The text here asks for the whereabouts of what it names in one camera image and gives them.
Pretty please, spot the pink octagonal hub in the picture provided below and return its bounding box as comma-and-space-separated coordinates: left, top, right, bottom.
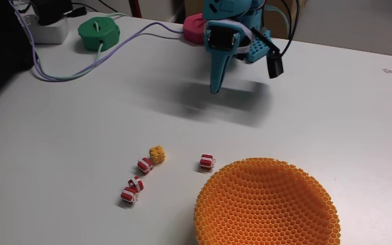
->
182, 12, 208, 45

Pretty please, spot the yellow honeycomb basket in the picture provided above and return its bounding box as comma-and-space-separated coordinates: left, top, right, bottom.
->
193, 157, 342, 245

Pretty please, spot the grey strap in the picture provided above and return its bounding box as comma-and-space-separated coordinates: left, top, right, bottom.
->
216, 18, 255, 54

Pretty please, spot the white power strip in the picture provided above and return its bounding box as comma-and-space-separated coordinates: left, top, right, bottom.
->
18, 13, 70, 45

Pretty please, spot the green octagonal hub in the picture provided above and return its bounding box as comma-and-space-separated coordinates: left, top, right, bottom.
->
77, 16, 121, 52

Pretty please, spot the red pole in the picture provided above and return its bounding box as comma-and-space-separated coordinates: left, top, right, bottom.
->
127, 0, 143, 18

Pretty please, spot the thin black cable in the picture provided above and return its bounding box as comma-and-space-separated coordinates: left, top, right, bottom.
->
65, 1, 119, 18

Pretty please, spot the red white striped cube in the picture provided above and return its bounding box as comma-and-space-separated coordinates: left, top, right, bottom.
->
127, 176, 145, 193
199, 153, 216, 170
137, 157, 154, 176
120, 186, 139, 204

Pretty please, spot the yellow studded cube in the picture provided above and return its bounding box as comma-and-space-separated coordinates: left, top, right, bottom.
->
148, 145, 167, 165

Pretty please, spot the purple cable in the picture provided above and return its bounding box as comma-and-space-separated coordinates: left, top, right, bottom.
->
7, 0, 185, 83

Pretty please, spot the black power plug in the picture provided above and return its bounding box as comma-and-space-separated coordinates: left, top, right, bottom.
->
29, 0, 74, 27

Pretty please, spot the black camera cable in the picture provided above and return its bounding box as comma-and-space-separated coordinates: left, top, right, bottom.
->
278, 0, 301, 58

